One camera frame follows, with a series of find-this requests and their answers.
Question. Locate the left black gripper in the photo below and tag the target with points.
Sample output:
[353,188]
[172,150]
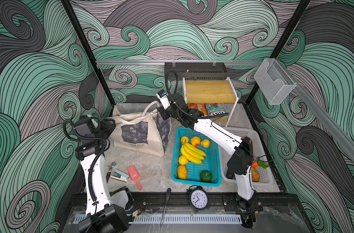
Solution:
[108,126]

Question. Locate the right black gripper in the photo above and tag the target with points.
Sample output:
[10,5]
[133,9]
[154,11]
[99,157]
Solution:
[164,112]

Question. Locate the beige canvas tote bag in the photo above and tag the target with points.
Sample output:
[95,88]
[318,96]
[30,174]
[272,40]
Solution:
[145,132]

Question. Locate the yellow banana bunch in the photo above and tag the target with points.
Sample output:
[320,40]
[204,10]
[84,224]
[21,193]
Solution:
[191,155]

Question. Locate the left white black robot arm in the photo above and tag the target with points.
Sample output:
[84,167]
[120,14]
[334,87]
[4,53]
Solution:
[104,213]

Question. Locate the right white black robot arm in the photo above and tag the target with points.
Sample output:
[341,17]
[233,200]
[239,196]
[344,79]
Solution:
[240,163]

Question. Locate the orange candy bag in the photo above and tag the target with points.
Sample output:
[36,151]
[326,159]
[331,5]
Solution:
[199,106]

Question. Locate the green Fox's candy bag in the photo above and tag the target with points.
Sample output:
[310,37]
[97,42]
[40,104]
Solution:
[214,109]

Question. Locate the white wooden shelf rack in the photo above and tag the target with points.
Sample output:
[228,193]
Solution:
[210,91]

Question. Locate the black adjustable wrench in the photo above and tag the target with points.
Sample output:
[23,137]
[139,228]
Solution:
[110,168]

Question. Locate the small yellow lemon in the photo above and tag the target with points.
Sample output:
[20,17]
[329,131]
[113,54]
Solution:
[205,143]

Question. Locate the white stapler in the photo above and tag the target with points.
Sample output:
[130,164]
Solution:
[119,175]

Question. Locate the teal plastic basket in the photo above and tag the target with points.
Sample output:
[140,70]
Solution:
[211,163]

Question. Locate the pink plastic scoop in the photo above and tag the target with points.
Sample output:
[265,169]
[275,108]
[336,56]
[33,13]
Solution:
[134,175]

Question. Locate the green avocado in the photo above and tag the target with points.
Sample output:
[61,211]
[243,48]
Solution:
[206,176]

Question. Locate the black alarm clock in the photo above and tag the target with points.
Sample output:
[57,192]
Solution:
[198,198]

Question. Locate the orange carrot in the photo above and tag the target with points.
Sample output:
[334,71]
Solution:
[260,163]

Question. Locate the brown potato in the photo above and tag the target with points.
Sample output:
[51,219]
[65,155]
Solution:
[255,175]

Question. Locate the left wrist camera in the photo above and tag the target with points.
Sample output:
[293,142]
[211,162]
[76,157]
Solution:
[86,127]

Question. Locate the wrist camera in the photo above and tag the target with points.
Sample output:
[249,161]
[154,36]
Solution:
[86,127]
[163,98]

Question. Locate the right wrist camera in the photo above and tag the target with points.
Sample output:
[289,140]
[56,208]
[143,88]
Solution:
[163,98]

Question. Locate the black metal wall tray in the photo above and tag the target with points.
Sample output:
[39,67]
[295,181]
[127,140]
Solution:
[197,71]

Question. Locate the black handled screwdriver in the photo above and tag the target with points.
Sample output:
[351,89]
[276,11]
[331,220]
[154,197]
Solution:
[167,197]

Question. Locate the clear plastic wall holder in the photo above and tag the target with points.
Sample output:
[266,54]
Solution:
[274,80]

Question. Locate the white perforated cable duct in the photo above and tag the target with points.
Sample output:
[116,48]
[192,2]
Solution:
[188,219]

